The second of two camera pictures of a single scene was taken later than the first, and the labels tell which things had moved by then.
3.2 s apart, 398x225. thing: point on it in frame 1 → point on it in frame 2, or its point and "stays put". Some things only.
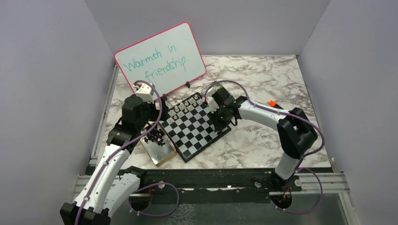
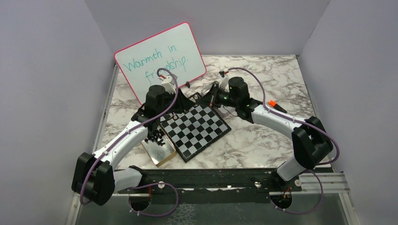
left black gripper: (156, 112) → (184, 103)
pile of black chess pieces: (156, 136) stays put
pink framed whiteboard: (168, 60) stays put
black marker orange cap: (272, 103) stays put
